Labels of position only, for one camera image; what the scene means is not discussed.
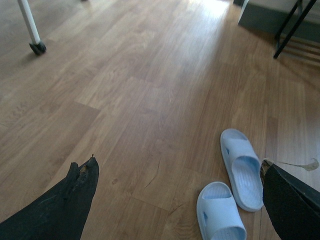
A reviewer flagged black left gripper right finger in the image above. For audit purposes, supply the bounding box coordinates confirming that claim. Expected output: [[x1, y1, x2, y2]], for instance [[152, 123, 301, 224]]
[[260, 159, 320, 240]]

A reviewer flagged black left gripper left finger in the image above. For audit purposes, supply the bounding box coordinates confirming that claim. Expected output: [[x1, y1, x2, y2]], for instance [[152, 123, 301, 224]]
[[0, 156, 99, 240]]

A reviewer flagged light blue slipper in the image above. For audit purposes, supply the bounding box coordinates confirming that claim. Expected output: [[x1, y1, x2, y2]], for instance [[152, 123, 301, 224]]
[[196, 181, 247, 240], [220, 128, 263, 212]]

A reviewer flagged black metal shoe rack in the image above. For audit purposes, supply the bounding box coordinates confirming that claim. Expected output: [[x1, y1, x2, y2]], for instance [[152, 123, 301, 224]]
[[273, 0, 320, 61]]

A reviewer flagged white office chair base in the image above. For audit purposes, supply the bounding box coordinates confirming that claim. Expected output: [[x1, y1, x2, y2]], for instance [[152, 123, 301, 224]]
[[17, 0, 47, 56]]

